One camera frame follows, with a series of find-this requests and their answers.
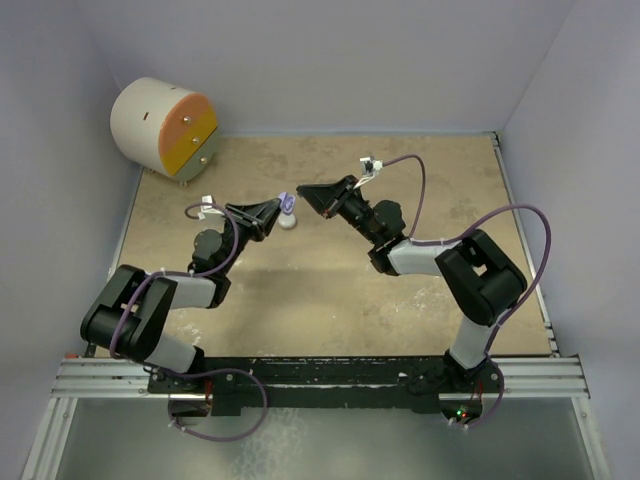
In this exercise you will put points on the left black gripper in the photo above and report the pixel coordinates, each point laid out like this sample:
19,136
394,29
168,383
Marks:
258,217

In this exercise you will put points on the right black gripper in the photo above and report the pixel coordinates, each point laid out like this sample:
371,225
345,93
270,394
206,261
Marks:
328,199

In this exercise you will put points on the white earbud charging case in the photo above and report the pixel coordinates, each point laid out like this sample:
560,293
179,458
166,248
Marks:
287,221

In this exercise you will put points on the purple earbud charging case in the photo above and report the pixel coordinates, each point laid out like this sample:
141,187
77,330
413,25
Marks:
287,203

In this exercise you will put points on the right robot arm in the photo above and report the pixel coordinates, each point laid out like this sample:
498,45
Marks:
482,279

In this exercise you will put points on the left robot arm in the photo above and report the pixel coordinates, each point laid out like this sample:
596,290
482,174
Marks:
129,315

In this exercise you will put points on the round drawer cabinet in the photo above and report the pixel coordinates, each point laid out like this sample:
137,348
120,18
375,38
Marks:
165,128

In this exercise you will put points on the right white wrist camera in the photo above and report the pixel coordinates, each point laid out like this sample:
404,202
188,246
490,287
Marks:
370,169

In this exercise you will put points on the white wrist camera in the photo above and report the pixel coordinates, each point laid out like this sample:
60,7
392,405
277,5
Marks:
370,169
207,208

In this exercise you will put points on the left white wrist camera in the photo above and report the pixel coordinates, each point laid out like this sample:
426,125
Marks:
207,208

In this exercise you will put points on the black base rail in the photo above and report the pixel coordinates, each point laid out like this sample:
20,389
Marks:
421,384

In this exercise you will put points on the aluminium frame rail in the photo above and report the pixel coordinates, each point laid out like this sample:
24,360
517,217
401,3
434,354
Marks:
312,291

